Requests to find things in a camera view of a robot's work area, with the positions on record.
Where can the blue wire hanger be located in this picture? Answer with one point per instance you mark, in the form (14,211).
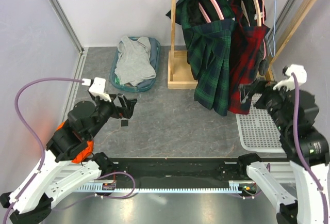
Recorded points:
(273,50)

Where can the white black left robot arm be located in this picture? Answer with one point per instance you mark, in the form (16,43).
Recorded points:
(68,161)

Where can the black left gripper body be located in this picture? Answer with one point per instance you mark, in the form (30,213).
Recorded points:
(118,113)

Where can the white plastic laundry basket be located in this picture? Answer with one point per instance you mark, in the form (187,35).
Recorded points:
(257,132)

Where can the grey t-shirt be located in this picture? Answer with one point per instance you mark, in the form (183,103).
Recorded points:
(133,65)

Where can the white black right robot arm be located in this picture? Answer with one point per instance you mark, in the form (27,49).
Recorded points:
(293,112)

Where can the orange garment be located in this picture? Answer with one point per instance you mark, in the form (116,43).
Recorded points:
(85,152)

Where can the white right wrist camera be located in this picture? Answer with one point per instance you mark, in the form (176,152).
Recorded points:
(296,75)

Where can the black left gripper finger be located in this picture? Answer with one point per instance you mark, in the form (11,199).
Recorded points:
(123,101)
(130,107)

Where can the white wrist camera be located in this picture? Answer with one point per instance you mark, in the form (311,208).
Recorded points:
(97,88)
(296,75)

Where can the aluminium corner profile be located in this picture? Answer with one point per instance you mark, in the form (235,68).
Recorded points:
(67,25)

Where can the green plaid garment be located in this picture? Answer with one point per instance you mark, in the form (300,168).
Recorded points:
(208,39)

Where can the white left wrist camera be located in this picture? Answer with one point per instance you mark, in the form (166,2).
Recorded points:
(97,88)

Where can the wooden clothes rack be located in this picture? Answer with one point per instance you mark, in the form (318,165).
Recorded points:
(286,24)

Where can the light blue cable duct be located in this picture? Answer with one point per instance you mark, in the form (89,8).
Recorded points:
(98,187)

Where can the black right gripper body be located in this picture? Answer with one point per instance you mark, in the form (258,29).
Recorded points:
(270,99)

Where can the teal plastic basin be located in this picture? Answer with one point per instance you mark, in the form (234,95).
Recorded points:
(112,76)

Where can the black dotted garment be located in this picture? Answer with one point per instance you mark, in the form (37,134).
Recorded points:
(261,64)

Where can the red navy plaid skirt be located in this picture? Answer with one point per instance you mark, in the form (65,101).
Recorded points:
(246,41)

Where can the beige wooden hanger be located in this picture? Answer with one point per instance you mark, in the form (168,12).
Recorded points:
(255,2)

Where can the thick pink plastic hanger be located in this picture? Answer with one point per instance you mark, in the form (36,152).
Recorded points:
(217,9)

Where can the green tie-dye garment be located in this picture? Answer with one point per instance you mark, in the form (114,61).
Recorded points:
(117,81)

